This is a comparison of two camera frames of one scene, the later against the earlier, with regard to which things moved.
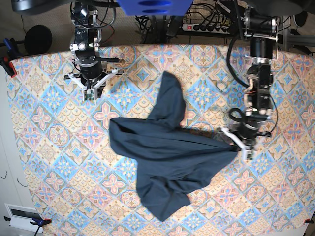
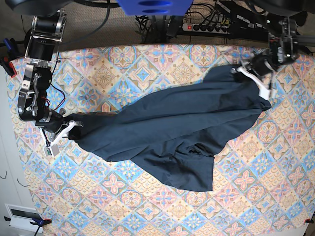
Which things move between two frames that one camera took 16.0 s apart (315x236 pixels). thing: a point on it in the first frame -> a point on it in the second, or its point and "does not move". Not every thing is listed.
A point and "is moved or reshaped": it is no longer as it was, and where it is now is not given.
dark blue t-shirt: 172,160 is moved or reshaped
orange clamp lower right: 308,221 does not move
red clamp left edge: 12,54 does not move
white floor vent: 21,216 does not move
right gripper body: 247,131 -> 258,66
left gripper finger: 76,77 -> 71,125
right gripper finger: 266,133 -> 264,92
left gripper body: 90,71 -> 50,120
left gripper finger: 114,72 -> 73,123
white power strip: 207,28 does not move
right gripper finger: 243,147 -> 246,63
